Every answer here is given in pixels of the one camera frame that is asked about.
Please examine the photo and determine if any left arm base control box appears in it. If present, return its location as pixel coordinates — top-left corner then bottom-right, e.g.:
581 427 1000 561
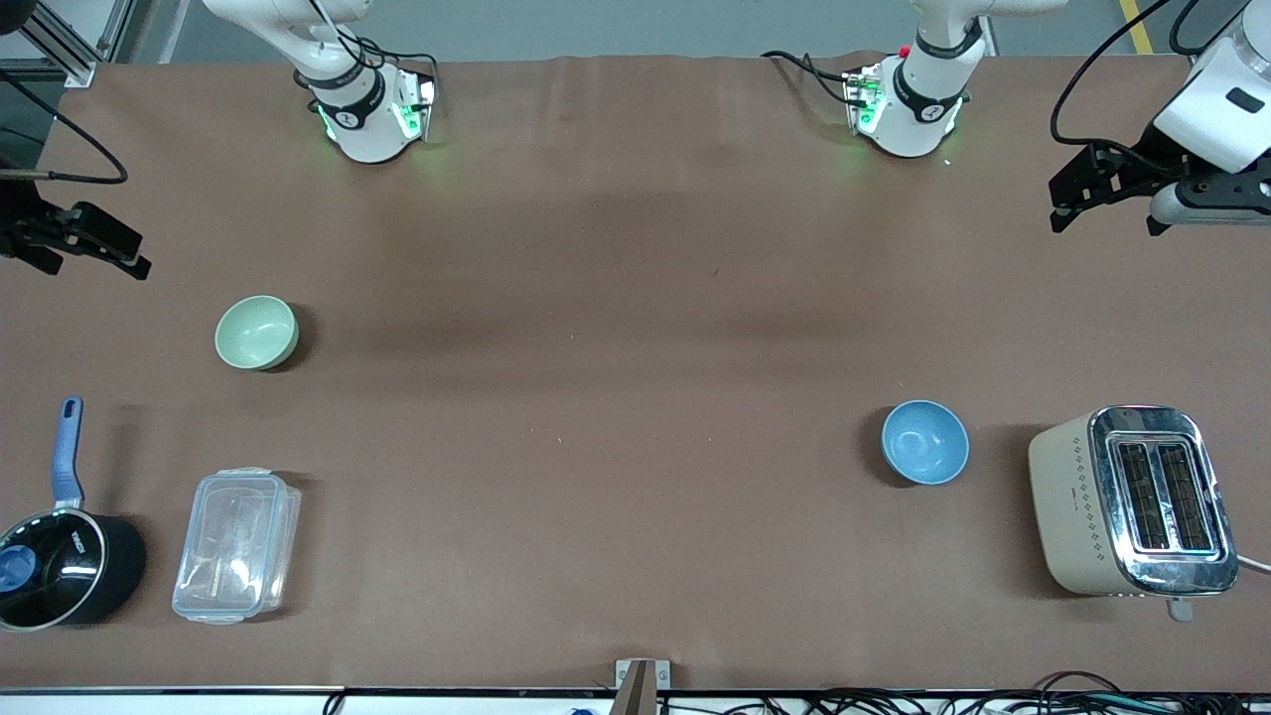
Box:
842 62 887 136

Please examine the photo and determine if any black cable under table edge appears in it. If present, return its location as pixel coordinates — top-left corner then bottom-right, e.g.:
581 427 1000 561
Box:
794 687 1271 715

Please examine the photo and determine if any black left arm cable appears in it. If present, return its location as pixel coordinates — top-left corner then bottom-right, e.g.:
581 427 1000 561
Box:
1050 0 1207 172

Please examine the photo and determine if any green bowl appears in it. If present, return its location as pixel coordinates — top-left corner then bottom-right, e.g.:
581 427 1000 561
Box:
214 295 300 372

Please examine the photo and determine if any metal bracket with wooden post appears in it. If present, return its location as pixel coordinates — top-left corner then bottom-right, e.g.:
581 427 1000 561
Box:
615 658 672 715

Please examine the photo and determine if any black saucepan with blue handle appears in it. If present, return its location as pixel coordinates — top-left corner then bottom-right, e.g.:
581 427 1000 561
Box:
0 397 148 634

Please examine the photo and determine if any clear plastic food container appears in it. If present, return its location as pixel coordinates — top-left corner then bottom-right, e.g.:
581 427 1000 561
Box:
172 467 303 626

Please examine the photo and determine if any black cable at control box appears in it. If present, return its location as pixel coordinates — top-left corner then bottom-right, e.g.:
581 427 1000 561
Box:
762 50 855 106

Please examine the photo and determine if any thin black cable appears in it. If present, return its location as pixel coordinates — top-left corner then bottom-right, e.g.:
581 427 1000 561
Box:
0 70 130 187

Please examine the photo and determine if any right arm base control box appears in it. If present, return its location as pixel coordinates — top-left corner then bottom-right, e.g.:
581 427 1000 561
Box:
395 71 439 142

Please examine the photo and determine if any blue bowl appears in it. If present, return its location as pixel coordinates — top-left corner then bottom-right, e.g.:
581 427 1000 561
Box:
881 399 970 487

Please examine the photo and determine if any brown table cover mat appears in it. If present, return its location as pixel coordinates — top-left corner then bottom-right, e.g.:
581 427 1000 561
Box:
0 52 1271 693

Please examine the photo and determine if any aluminium frame profile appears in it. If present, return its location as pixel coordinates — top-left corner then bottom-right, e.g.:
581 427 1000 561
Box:
0 0 135 88

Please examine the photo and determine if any beige chrome toaster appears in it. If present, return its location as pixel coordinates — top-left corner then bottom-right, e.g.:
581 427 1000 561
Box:
1028 404 1240 623

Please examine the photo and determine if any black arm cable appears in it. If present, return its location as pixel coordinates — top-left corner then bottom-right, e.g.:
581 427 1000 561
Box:
1050 0 1207 172
298 0 440 100

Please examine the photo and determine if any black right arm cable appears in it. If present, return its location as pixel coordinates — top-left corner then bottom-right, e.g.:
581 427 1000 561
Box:
298 0 440 100

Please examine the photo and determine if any dark red cable loop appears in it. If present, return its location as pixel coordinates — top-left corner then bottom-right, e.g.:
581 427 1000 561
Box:
1033 670 1125 696

